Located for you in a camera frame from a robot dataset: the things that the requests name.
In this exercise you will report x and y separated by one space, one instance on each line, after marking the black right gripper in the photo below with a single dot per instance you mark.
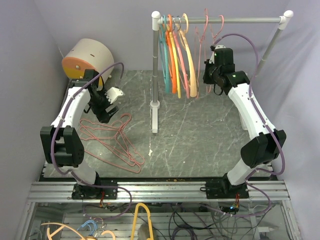
206 80

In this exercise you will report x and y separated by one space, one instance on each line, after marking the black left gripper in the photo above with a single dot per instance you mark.
101 114

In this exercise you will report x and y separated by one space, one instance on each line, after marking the peach plastic hanger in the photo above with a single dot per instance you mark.
192 76

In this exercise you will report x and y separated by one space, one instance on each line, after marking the yellow plastic hanger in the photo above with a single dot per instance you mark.
175 58

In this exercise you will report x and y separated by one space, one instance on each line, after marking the pink plastic hanger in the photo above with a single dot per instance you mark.
179 39

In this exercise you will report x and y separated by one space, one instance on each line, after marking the teal plastic hanger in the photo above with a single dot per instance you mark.
164 55

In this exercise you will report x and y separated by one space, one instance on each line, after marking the orange plastic hanger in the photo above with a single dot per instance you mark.
172 59

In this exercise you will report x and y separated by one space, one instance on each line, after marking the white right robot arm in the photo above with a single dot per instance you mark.
265 138

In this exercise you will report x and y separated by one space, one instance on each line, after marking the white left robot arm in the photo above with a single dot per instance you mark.
61 143

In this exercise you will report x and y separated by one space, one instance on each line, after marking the beige round drawer cabinet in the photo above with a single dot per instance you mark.
86 54

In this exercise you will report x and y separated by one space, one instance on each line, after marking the silver clothes rack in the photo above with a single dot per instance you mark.
157 21

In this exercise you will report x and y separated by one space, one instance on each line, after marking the blue hanger below table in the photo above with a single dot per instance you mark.
92 226

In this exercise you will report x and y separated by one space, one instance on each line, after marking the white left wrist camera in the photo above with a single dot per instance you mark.
113 94

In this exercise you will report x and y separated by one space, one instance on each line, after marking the aluminium mounting rail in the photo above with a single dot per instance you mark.
158 192

